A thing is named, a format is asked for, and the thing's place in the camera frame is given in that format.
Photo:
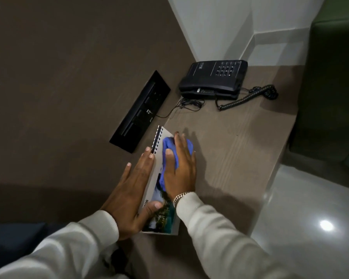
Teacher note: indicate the person's left middle finger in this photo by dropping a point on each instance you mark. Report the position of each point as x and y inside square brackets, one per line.
[125, 178]

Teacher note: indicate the person's right hand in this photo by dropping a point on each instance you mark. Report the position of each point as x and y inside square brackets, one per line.
[180, 177]

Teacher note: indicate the blue cleaning cloth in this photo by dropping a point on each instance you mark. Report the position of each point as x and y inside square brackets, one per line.
[168, 143]

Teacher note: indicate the person's left thumb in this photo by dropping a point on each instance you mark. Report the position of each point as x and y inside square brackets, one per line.
[154, 208]

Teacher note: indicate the person's right forearm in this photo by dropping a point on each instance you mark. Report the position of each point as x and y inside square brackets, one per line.
[221, 246]

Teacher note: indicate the green armchair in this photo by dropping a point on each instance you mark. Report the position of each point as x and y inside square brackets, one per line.
[331, 84]

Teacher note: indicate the person's left forearm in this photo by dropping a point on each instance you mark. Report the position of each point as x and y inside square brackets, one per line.
[61, 246]

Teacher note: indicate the black desk telephone base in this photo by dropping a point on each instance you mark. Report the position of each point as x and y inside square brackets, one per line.
[212, 72]

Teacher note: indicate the black wall socket panel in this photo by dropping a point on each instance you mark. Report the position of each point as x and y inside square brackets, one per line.
[141, 113]

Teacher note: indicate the person's left hand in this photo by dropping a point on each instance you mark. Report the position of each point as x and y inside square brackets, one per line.
[128, 200]

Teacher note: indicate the dark blue fabric seat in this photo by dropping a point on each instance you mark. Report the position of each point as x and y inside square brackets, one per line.
[14, 244]

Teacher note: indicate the spiral-bound photo booklet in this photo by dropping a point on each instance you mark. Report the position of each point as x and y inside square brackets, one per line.
[160, 217]

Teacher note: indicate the person's right thumb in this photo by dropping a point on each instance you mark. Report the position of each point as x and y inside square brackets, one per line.
[169, 160]

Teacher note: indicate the black telephone handset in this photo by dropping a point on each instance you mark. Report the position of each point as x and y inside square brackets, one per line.
[209, 94]

